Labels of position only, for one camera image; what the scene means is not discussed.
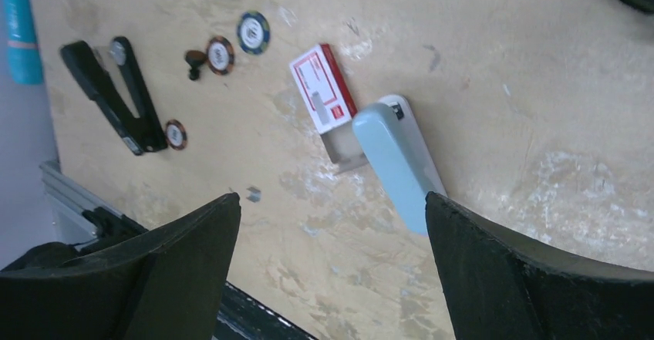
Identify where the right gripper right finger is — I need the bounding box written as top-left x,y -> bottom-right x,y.
426,192 -> 653,339

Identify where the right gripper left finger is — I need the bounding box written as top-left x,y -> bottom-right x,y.
1,193 -> 241,339

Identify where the black stapler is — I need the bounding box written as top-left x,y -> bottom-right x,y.
59,35 -> 168,156

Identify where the light blue stapler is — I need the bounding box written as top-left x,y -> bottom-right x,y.
352,94 -> 447,235

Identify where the small staple strip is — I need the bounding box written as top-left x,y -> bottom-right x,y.
246,187 -> 261,203

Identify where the brown poker chip front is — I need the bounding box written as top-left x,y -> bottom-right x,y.
164,120 -> 187,150

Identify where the brown poker chip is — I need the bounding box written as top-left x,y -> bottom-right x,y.
206,35 -> 235,76
164,120 -> 187,150

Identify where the small black peg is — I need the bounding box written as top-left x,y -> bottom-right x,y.
184,49 -> 207,81

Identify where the brown poker chip middle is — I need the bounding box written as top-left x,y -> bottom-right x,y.
206,35 -> 235,76

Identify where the red white staple box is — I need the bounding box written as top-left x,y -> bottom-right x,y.
289,43 -> 368,173

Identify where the blue cylindrical tube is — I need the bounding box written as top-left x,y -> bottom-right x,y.
2,0 -> 44,85

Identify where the blue poker chip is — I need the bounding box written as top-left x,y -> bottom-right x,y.
236,10 -> 271,55

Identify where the aluminium rail frame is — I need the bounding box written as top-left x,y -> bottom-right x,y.
39,160 -> 120,247

